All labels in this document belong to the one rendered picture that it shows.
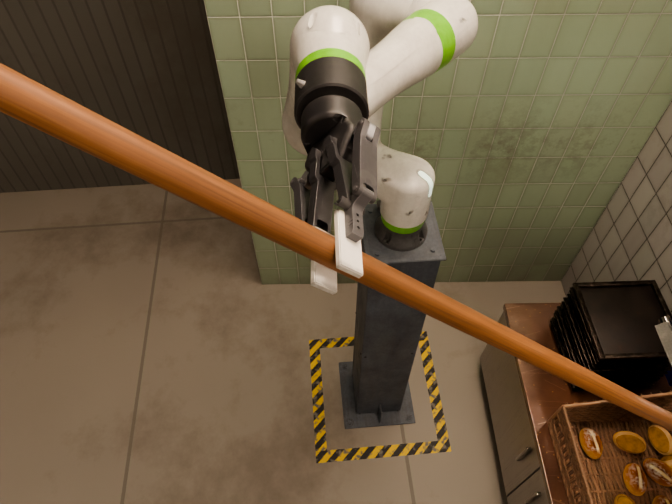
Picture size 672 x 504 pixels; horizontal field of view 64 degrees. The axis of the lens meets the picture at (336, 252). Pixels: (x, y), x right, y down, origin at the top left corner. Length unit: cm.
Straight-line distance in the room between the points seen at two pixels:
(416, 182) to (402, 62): 42
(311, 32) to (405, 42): 30
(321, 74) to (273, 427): 203
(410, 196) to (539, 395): 100
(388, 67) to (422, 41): 11
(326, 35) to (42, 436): 239
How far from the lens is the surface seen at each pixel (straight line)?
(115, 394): 276
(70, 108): 44
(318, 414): 253
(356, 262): 51
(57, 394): 287
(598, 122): 227
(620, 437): 204
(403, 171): 134
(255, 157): 216
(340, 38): 72
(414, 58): 100
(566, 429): 191
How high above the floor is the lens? 238
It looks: 53 degrees down
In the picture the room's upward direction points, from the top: straight up
